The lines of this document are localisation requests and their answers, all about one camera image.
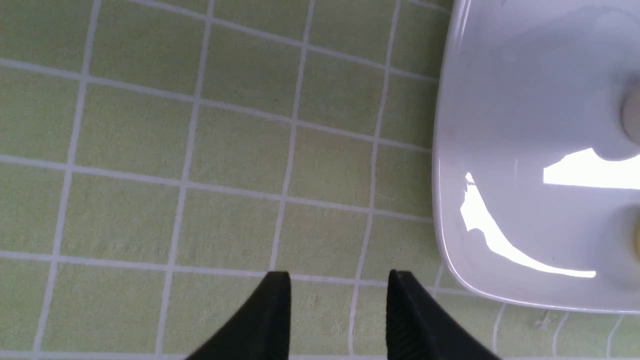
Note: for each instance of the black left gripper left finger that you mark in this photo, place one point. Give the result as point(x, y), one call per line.
point(259, 330)

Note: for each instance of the green checked tablecloth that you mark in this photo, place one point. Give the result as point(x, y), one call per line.
point(155, 162)

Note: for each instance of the yellow steamed bun on plate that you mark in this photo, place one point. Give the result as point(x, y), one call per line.
point(635, 237)

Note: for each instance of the white square plate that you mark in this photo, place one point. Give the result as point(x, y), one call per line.
point(535, 182)

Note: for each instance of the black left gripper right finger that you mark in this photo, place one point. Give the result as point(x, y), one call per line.
point(418, 328)

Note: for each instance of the white steamed bun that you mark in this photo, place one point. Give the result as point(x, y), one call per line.
point(630, 116)

